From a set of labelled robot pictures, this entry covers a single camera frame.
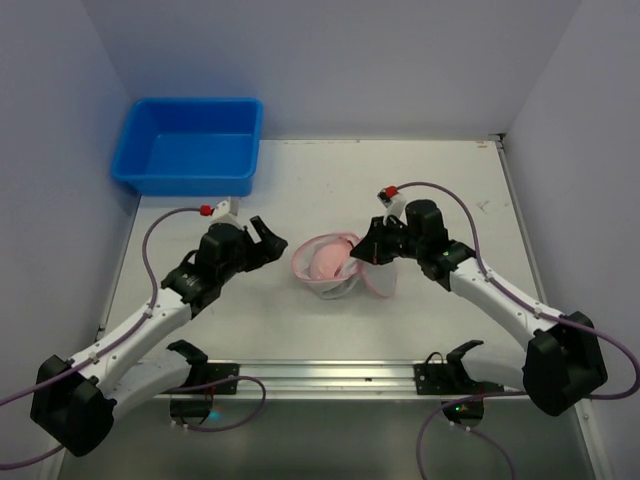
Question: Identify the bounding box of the white mesh laundry bag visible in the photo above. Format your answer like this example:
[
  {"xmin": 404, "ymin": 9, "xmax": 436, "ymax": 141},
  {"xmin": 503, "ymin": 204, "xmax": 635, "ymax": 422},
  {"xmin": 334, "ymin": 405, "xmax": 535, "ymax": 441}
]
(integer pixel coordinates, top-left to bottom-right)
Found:
[{"xmin": 291, "ymin": 232, "xmax": 398, "ymax": 300}]

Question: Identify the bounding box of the pink bra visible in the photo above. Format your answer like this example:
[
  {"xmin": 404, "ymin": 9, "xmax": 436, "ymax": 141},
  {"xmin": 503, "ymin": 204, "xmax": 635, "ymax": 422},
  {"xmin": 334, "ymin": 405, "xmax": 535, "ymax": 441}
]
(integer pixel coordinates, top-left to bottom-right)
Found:
[{"xmin": 309, "ymin": 237, "xmax": 353, "ymax": 280}]

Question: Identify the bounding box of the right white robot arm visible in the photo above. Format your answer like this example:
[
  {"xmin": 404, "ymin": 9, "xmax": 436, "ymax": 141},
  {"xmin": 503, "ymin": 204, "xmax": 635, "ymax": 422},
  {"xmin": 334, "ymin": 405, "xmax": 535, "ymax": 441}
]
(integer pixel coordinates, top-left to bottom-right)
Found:
[{"xmin": 351, "ymin": 193, "xmax": 608, "ymax": 416}]

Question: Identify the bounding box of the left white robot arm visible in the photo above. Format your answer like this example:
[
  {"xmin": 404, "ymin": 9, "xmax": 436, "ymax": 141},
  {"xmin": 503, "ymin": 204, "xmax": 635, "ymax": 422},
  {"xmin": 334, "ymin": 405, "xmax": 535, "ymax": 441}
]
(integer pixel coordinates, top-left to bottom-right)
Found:
[{"xmin": 30, "ymin": 216, "xmax": 288, "ymax": 457}]

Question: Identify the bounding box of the blue plastic bin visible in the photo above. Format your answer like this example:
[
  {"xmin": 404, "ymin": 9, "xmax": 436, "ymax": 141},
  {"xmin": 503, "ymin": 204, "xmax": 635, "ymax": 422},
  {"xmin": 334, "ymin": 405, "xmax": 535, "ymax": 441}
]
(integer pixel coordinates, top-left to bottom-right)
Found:
[{"xmin": 111, "ymin": 97, "xmax": 263, "ymax": 197}]

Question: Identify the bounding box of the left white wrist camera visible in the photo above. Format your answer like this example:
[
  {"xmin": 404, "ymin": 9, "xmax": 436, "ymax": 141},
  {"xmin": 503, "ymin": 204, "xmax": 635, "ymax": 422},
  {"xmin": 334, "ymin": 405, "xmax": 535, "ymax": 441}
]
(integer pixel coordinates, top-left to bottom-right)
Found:
[{"xmin": 210, "ymin": 198, "xmax": 242, "ymax": 229}]

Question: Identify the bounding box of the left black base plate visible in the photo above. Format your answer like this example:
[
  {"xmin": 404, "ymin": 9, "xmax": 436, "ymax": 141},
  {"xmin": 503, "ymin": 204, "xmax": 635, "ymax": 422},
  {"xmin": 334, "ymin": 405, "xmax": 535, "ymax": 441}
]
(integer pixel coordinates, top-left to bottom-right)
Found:
[{"xmin": 182, "ymin": 362, "xmax": 240, "ymax": 397}]

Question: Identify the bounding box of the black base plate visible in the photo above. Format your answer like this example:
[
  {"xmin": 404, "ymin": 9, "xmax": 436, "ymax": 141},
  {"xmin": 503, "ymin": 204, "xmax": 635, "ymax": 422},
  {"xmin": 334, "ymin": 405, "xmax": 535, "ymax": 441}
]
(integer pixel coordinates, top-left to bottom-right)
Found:
[
  {"xmin": 182, "ymin": 362, "xmax": 240, "ymax": 397},
  {"xmin": 413, "ymin": 362, "xmax": 504, "ymax": 396}
]

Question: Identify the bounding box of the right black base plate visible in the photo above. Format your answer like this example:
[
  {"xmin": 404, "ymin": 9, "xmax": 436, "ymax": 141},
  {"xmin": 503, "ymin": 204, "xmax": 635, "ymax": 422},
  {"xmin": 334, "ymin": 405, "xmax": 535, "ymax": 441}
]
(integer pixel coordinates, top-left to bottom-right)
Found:
[{"xmin": 413, "ymin": 362, "xmax": 504, "ymax": 396}]

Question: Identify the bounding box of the aluminium mounting rail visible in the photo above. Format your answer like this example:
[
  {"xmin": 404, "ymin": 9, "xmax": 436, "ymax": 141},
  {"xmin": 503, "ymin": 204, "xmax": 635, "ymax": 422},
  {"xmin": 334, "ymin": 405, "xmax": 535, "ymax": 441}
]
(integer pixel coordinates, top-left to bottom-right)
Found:
[{"xmin": 63, "ymin": 355, "xmax": 592, "ymax": 402}]

